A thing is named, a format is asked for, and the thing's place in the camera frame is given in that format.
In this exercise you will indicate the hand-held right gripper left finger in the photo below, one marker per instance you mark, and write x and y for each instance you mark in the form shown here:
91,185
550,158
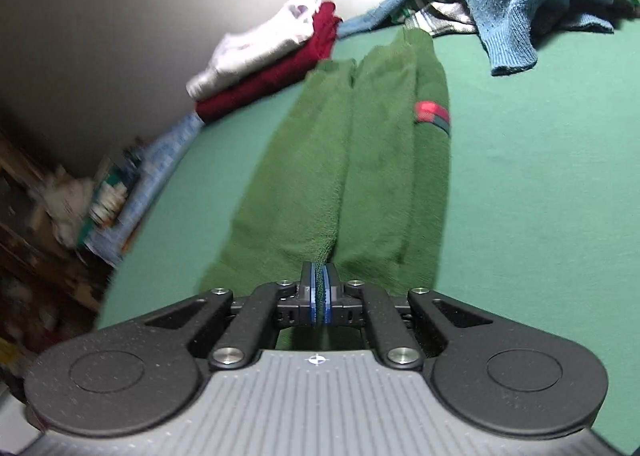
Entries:
314,296

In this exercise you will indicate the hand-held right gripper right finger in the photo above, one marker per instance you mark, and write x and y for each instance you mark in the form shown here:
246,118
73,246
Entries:
327,296

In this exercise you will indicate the green knit cardigan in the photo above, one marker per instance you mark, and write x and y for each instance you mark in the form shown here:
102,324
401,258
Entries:
380,161

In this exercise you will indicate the blue patterned towel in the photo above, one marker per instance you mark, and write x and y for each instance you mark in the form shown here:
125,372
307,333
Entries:
150,171

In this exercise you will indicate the maroon sweater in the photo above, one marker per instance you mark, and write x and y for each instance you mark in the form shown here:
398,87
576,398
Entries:
270,81

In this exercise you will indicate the green table cover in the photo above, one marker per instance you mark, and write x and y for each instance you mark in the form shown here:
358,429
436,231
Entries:
525,186

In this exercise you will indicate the white sweatshirt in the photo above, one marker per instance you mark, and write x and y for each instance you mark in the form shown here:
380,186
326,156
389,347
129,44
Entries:
250,49

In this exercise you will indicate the grey striped shirt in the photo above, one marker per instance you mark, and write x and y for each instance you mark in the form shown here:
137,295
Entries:
445,16

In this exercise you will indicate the blue knit sweater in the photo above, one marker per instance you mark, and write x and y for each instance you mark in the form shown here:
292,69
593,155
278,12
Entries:
510,1

